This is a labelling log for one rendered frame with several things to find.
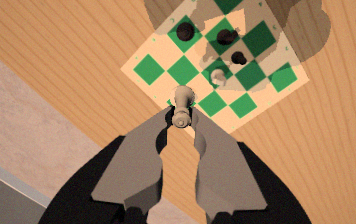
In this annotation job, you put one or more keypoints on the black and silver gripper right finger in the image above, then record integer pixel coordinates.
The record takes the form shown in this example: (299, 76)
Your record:
(232, 178)

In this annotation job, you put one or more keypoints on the green and tan chessboard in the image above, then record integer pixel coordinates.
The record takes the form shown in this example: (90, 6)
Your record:
(272, 70)

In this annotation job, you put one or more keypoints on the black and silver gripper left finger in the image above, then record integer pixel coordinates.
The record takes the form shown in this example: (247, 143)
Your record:
(127, 172)

